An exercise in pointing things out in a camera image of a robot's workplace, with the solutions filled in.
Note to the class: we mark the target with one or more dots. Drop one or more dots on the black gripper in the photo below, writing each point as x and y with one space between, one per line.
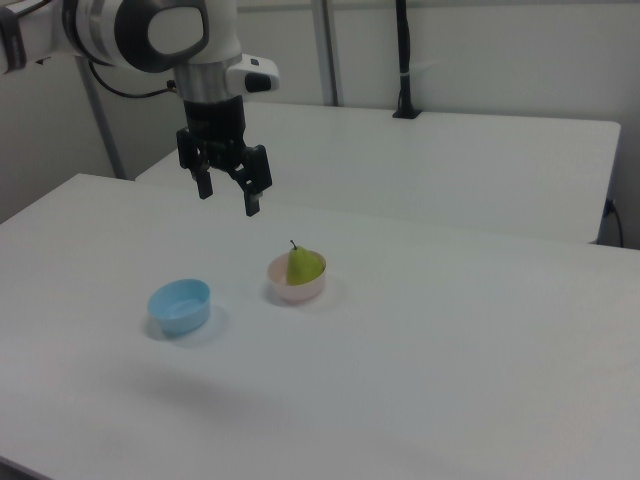
215 127

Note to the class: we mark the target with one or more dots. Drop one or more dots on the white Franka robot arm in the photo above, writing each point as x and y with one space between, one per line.
150 35

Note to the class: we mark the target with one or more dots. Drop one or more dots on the green pear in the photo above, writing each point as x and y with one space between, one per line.
302 267

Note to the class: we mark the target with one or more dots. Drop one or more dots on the pink plastic bowl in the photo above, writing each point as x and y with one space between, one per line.
296 290

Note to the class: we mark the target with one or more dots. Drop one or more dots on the blue plastic bowl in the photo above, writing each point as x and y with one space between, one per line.
180 306

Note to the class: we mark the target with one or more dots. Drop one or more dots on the grey metal frame post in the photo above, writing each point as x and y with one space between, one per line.
100 120

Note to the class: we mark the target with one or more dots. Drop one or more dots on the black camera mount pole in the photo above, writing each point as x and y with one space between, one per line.
406 60

